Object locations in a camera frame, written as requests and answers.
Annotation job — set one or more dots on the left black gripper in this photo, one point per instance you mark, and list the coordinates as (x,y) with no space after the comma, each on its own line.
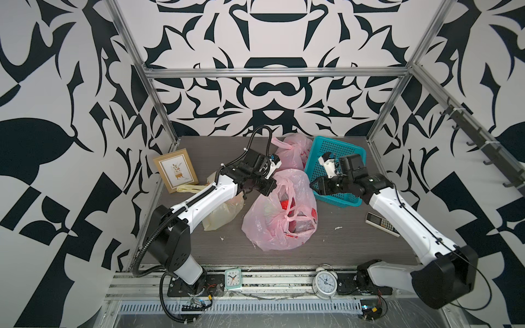
(269,183)

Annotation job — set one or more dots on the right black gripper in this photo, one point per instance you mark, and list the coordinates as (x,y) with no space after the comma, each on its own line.
(322,186)

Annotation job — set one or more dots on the large pink plastic bag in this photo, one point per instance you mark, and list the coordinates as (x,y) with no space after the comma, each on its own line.
(287,218)

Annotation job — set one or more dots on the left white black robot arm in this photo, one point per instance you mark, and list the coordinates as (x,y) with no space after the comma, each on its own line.
(168,237)

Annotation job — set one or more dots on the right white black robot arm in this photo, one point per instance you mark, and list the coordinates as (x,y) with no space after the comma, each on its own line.
(445,271)

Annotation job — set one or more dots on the small pink plastic bag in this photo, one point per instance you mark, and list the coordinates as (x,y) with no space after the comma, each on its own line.
(293,151)

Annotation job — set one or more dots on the grey calculator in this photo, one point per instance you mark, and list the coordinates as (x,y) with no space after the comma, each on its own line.
(381,224)

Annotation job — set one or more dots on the teal plastic basket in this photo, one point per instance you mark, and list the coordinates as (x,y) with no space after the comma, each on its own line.
(314,169)

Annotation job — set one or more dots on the small teal square clock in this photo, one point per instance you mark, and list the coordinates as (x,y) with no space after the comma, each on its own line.
(233,279)

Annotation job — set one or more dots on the round silver alarm clock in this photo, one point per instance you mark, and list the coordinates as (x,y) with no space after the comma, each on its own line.
(325,283)

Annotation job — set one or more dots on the right circuit board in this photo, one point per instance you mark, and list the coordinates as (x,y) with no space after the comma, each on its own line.
(374,311)

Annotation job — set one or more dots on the circuit board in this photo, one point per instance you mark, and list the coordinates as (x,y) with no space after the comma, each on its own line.
(374,311)
(196,302)

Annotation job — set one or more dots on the left circuit board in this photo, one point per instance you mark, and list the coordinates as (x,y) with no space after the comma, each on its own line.
(196,302)

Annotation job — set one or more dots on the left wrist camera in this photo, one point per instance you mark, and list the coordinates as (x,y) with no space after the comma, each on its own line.
(274,164)

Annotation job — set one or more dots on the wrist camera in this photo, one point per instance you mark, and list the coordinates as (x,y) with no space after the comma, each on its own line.
(328,162)
(274,164)

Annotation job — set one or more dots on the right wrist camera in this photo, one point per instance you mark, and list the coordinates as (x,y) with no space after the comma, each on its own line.
(328,162)

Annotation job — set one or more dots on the wooden picture frame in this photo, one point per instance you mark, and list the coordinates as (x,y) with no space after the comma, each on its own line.
(176,169)

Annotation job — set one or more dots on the white slotted cable duct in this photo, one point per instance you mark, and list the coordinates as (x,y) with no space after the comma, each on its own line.
(248,306)

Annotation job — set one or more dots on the wall hook rail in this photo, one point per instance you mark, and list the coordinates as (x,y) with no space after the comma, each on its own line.
(481,139)

